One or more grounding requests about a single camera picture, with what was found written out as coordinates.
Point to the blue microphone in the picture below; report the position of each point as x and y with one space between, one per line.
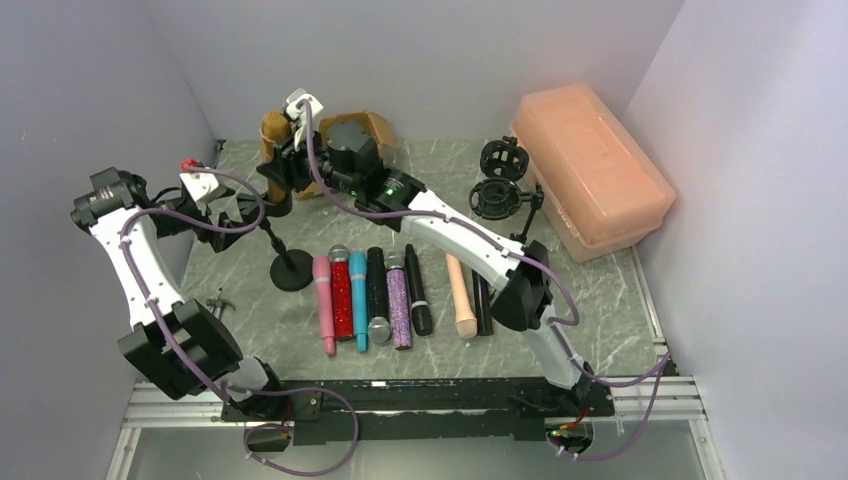
357 267

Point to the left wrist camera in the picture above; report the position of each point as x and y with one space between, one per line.
202 187

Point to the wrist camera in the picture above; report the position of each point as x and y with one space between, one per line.
202 187
301 106

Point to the pink microphone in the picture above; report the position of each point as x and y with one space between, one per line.
321 272

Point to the red glitter microphone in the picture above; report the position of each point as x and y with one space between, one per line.
338 256

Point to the black shock-mount round-base stand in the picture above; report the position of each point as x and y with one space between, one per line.
504 158

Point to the black glitter microphone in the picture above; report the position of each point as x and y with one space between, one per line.
379 328

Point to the cardboard box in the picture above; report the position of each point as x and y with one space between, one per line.
345 145

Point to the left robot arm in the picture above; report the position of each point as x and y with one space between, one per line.
175 342

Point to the orange plastic storage box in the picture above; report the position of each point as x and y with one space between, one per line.
602 192

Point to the purple glitter microphone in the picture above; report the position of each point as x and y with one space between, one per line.
398 301

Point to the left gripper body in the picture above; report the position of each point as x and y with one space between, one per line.
221 225

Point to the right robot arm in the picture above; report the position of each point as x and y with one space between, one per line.
530 300

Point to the beige plastic microphone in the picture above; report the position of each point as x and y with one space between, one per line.
465 319

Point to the aluminium rail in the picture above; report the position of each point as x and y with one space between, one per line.
677 399

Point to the plain black microphone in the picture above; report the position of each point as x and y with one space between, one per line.
419 309

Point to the black base frame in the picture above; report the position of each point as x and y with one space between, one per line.
516 407

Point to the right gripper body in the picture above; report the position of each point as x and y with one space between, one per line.
284 168

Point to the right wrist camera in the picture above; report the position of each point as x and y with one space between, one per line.
301 106

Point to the black tripod shock-mount stand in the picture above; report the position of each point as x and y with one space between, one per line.
499 198

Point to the black silver-head microphone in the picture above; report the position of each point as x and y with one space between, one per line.
482 305

